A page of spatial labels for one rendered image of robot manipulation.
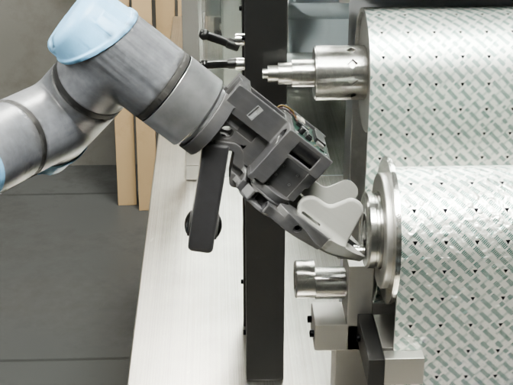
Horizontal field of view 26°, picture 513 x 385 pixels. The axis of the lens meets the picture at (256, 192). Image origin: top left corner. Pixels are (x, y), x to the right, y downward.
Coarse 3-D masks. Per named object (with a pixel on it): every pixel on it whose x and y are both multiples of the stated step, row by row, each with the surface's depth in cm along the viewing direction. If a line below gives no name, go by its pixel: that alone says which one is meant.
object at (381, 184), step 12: (384, 180) 108; (372, 192) 115; (384, 192) 106; (384, 204) 106; (384, 216) 106; (384, 228) 106; (384, 240) 107; (384, 252) 107; (384, 264) 107; (384, 276) 107
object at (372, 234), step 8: (368, 192) 110; (376, 192) 110; (368, 200) 108; (376, 200) 108; (368, 208) 108; (376, 208) 108; (368, 216) 108; (376, 216) 107; (360, 224) 113; (368, 224) 108; (376, 224) 107; (360, 232) 114; (368, 232) 108; (376, 232) 107; (360, 240) 114; (368, 240) 108; (376, 240) 107; (368, 248) 108; (376, 248) 107; (368, 256) 108; (376, 256) 108; (368, 264) 109; (376, 264) 109
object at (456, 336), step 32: (416, 320) 108; (448, 320) 108; (480, 320) 108; (512, 320) 108; (448, 352) 109; (480, 352) 109; (512, 352) 109; (416, 384) 110; (448, 384) 111; (480, 384) 111; (512, 384) 111
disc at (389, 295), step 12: (384, 156) 111; (384, 168) 110; (396, 180) 105; (396, 192) 104; (396, 204) 104; (396, 216) 103; (396, 228) 103; (396, 240) 103; (396, 252) 104; (396, 264) 104; (396, 276) 104; (384, 288) 111; (396, 288) 105; (384, 300) 111
